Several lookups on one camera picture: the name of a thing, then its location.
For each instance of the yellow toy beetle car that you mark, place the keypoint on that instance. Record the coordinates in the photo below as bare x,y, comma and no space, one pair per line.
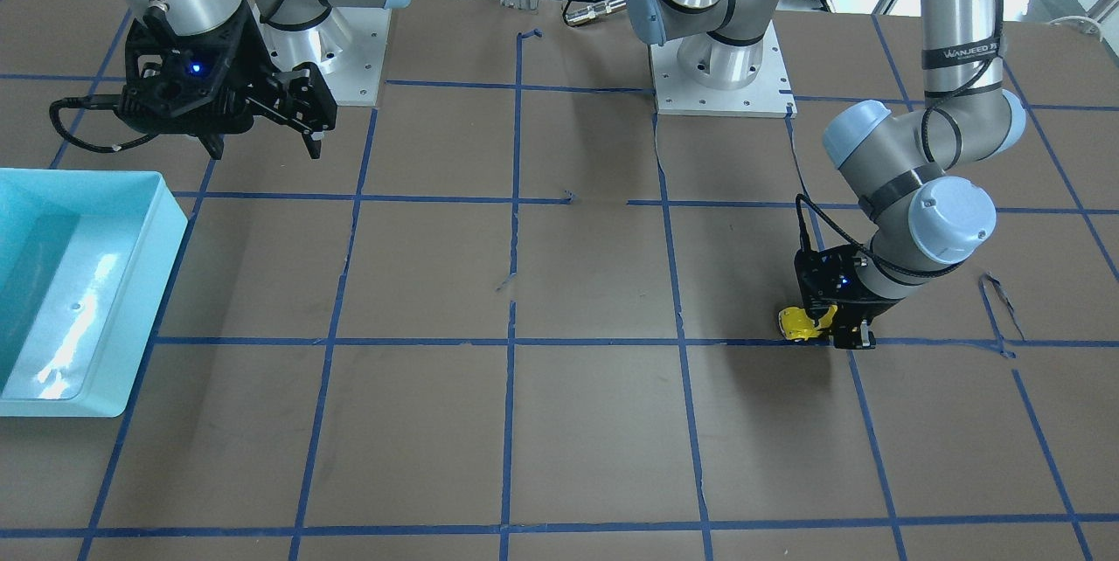
796,325

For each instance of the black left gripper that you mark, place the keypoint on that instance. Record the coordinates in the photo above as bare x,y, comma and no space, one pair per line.
877,298

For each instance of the brown paper table cover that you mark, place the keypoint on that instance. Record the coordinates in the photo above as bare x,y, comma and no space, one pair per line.
514,313

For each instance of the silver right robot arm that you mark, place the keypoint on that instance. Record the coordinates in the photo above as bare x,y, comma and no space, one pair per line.
90,123

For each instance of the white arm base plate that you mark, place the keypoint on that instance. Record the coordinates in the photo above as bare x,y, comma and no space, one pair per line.
698,76
349,47

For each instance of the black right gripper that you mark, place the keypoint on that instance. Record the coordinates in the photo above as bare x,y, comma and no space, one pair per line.
247,63

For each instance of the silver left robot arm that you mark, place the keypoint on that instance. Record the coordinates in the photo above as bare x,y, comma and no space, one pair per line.
928,222

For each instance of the light blue plastic bin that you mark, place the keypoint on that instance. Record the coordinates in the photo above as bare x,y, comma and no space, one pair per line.
85,259

